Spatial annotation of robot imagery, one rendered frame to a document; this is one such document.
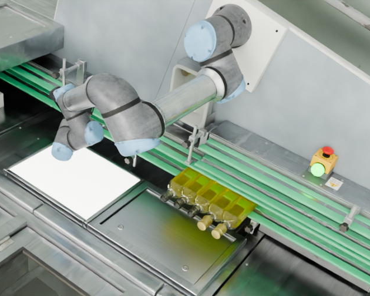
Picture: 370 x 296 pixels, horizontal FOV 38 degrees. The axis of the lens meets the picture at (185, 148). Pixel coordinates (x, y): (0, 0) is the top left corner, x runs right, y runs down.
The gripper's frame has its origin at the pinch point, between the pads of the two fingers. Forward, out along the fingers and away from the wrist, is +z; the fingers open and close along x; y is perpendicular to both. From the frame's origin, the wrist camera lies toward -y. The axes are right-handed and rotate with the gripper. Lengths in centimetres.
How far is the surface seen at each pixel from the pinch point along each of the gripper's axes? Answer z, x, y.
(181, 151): -17.0, 18.2, 40.1
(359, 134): -23, 78, 66
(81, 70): 17.5, -9.6, 3.0
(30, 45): 21.9, -19.7, -17.7
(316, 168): -31, 62, 63
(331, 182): -33, 63, 72
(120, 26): 27.1, 13.7, 2.6
